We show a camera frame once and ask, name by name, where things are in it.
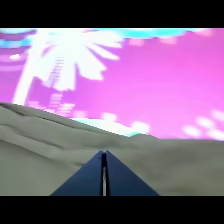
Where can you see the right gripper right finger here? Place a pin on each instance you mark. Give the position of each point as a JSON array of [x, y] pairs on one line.
[[123, 181]]

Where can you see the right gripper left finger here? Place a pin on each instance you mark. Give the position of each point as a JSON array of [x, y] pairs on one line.
[[86, 183]]

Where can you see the khaki pants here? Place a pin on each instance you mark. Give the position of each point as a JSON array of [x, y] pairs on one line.
[[40, 156]]

